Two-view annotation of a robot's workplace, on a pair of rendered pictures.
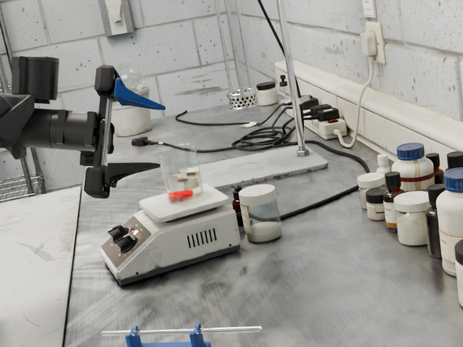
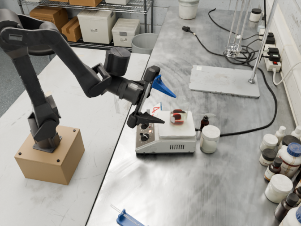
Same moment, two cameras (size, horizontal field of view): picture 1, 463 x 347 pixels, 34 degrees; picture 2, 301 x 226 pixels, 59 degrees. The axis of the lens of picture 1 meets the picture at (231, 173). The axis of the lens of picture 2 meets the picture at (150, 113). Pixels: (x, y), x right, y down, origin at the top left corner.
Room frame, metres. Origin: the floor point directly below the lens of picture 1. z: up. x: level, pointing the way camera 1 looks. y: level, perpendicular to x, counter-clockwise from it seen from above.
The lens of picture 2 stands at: (0.49, -0.03, 1.61)
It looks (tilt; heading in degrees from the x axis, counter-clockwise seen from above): 42 degrees down; 18
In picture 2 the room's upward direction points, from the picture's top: straight up
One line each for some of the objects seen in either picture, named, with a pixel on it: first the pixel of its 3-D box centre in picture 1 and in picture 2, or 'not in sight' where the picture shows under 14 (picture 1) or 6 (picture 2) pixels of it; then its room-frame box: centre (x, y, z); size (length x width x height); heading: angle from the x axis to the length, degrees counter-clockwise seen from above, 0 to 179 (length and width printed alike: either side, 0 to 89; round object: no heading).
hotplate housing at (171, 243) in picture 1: (172, 231); (167, 132); (1.12, 0.11, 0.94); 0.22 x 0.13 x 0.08; 109
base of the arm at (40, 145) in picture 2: not in sight; (45, 136); (0.91, 0.42, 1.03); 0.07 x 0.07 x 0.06; 3
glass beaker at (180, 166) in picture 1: (181, 174); (178, 113); (1.14, 0.08, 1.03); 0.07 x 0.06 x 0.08; 15
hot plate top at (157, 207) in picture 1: (182, 202); (175, 123); (1.13, 0.08, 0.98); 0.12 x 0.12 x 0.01; 19
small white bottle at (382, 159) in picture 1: (384, 175); (279, 135); (1.23, -0.26, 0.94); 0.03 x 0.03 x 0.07
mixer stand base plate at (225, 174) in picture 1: (249, 168); (223, 80); (1.55, -0.04, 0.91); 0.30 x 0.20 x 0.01; 97
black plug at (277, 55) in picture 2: (324, 115); (272, 57); (1.75, -0.24, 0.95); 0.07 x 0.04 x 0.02; 97
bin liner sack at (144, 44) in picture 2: not in sight; (148, 59); (2.71, 0.70, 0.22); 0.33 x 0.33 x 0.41
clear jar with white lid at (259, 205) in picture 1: (260, 213); (209, 139); (1.14, -0.03, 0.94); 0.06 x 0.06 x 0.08
